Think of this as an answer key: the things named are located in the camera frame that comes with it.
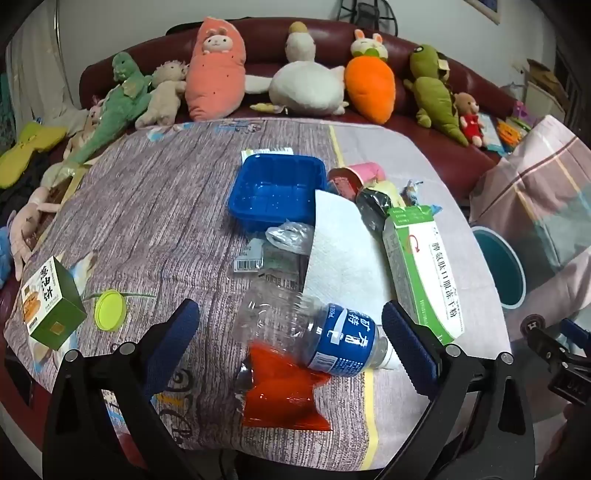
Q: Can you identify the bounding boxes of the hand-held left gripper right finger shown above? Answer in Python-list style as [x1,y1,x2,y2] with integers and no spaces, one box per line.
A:
[374,300,536,480]

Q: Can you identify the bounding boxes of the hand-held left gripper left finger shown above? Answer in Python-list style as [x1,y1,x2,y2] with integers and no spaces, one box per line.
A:
[42,298,218,480]

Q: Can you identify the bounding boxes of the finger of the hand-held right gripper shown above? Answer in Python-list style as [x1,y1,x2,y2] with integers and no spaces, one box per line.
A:
[524,323,578,374]
[558,318,591,356]

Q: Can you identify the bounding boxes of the clear plastic water bottle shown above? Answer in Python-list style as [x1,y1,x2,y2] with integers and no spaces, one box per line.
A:
[231,276,402,411]

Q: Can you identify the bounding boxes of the blue trash bin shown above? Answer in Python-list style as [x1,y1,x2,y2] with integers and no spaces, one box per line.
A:
[471,225,527,310]

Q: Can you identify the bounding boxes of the orange yellow snack packet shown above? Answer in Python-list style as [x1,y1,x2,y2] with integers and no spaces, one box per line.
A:
[355,181,407,232]

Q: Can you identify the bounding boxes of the blue white wrapper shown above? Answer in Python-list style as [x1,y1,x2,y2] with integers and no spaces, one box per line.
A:
[399,180,444,215]

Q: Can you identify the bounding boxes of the red soda can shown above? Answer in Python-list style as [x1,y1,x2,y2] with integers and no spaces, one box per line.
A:
[327,167,363,199]

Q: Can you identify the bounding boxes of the blue plastic tray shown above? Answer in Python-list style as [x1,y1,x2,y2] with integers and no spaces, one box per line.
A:
[228,154,328,234]

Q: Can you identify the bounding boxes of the pink paper cup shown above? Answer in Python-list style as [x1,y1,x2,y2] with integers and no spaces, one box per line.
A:
[344,161,386,185]

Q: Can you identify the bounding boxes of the green white medicine box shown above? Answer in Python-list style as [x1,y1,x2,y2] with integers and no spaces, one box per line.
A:
[382,205,468,347]

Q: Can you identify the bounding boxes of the yellow green round lid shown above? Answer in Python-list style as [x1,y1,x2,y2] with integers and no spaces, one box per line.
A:
[95,289,127,332]

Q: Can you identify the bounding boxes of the white paper towel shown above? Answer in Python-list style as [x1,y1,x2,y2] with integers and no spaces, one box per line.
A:
[302,189,393,305]

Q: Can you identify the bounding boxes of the green tea box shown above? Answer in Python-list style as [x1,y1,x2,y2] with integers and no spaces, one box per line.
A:
[21,256,88,352]

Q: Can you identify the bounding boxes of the red plastic wrapper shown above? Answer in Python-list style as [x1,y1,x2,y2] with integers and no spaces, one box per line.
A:
[241,344,333,432]

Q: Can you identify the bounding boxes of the plaid quilt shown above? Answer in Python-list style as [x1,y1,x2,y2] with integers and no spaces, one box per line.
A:
[468,114,591,333]

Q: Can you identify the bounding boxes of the clear plastic bag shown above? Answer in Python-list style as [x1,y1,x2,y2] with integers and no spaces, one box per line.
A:
[233,222,317,278]

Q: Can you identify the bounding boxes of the pink rabbit plush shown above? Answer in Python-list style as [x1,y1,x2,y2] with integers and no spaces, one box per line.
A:
[9,185,61,282]

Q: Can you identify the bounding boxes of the dark red leather sofa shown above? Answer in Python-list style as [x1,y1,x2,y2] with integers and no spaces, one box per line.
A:
[78,17,522,195]

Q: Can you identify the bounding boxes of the white paper label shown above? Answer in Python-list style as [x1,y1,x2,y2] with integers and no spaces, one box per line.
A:
[241,147,295,164]

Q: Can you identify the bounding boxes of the pile of colourful toys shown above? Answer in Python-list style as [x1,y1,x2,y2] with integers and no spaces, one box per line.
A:
[480,102,536,155]

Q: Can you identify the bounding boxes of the small bear in red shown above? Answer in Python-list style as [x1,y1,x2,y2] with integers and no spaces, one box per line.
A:
[455,92,485,147]

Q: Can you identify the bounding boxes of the beige doll plush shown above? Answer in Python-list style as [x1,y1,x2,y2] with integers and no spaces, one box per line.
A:
[135,59,190,130]

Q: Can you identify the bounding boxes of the yellow plush toy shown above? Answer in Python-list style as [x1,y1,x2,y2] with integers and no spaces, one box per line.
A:
[0,122,68,190]

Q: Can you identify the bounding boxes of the cardboard box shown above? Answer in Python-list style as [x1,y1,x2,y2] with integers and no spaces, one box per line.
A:
[522,58,571,121]

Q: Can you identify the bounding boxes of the olive green dinosaur plush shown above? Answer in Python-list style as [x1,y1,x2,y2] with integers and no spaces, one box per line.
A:
[404,44,469,146]

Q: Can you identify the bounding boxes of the bright green dinosaur plush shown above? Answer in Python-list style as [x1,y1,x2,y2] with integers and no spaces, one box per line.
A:
[69,52,153,164]

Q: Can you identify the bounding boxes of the pink carrot bunny plush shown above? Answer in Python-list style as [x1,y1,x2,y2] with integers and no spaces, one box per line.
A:
[185,17,247,121]

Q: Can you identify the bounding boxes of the orange carrot bunny plush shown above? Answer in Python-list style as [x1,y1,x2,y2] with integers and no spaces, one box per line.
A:
[344,29,397,124]

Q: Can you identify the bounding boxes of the white duck plush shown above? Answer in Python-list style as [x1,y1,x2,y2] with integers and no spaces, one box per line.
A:
[245,21,349,116]

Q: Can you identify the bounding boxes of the white curtain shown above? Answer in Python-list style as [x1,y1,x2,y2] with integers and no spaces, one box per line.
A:
[4,9,70,130]

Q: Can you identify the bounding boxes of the black standing fan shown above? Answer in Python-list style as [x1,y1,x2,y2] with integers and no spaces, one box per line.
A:
[335,0,398,35]

